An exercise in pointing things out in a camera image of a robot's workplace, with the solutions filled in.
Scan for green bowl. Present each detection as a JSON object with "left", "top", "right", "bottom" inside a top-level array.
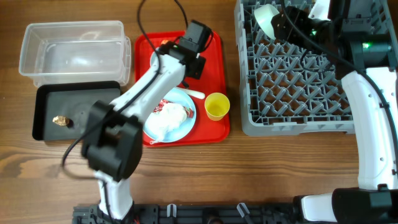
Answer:
[{"left": 254, "top": 4, "right": 279, "bottom": 40}]

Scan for light blue bowl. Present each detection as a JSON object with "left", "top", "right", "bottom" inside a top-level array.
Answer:
[{"left": 150, "top": 49, "right": 162, "bottom": 67}]

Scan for white tissue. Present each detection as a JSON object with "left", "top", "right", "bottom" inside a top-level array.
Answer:
[{"left": 146, "top": 99, "right": 189, "bottom": 144}]

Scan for walnut shell scraps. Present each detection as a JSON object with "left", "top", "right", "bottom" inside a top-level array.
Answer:
[{"left": 52, "top": 115, "right": 70, "bottom": 127}]

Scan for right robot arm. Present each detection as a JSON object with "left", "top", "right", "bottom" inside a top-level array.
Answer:
[{"left": 264, "top": 1, "right": 397, "bottom": 223}]

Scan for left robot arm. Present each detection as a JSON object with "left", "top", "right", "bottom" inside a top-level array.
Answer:
[{"left": 81, "top": 21, "right": 213, "bottom": 223}]

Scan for grey dishwasher rack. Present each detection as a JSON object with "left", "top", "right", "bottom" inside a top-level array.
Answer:
[{"left": 234, "top": 1, "right": 354, "bottom": 136}]

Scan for white plastic spoon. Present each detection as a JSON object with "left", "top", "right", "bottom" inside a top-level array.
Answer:
[{"left": 176, "top": 87, "right": 205, "bottom": 100}]

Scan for yellow plastic cup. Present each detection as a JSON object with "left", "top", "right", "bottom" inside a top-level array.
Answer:
[{"left": 205, "top": 93, "right": 230, "bottom": 121}]

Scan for red snack wrapper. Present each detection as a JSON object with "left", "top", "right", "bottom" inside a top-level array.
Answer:
[{"left": 153, "top": 99, "right": 194, "bottom": 118}]

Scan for red serving tray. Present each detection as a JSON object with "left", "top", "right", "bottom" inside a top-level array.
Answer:
[{"left": 134, "top": 33, "right": 230, "bottom": 147}]

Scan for clear plastic storage bin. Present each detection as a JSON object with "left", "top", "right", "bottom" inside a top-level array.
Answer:
[{"left": 19, "top": 21, "right": 131, "bottom": 87}]

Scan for black plastic tray bin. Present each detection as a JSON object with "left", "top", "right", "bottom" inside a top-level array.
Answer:
[{"left": 32, "top": 81, "right": 121, "bottom": 141}]

